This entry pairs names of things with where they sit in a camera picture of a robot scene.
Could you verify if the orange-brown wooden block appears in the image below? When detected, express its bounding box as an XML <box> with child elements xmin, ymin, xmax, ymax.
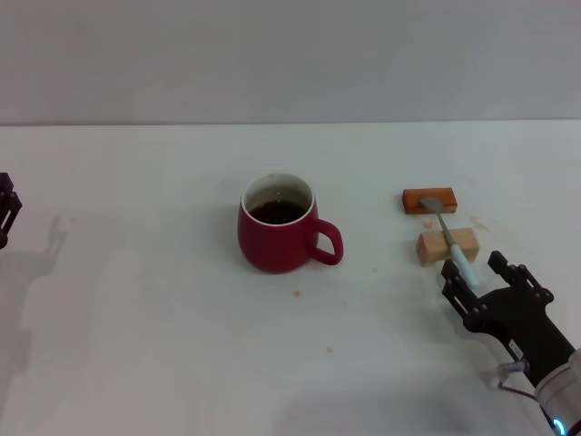
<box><xmin>401</xmin><ymin>187</ymin><xmax>458</xmax><ymax>216</ymax></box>

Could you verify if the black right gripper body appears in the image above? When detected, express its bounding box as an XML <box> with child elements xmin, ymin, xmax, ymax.
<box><xmin>462</xmin><ymin>286</ymin><xmax>576</xmax><ymax>386</ymax></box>

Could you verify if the light wooden arch block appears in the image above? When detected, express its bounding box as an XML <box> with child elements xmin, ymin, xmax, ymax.
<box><xmin>416</xmin><ymin>226</ymin><xmax>481</xmax><ymax>268</ymax></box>

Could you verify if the right gripper cable with plug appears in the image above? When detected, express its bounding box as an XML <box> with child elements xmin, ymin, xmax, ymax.
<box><xmin>497</xmin><ymin>360</ymin><xmax>546</xmax><ymax>403</ymax></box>

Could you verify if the dark coffee liquid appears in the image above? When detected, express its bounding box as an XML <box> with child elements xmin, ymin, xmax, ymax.
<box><xmin>248</xmin><ymin>199</ymin><xmax>308</xmax><ymax>226</ymax></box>

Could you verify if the red ceramic mug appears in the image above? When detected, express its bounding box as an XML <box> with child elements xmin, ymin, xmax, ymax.
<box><xmin>237</xmin><ymin>172</ymin><xmax>344</xmax><ymax>274</ymax></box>

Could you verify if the metal spoon with blue handle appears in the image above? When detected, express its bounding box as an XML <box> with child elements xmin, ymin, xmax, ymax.
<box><xmin>419</xmin><ymin>196</ymin><xmax>479</xmax><ymax>288</ymax></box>

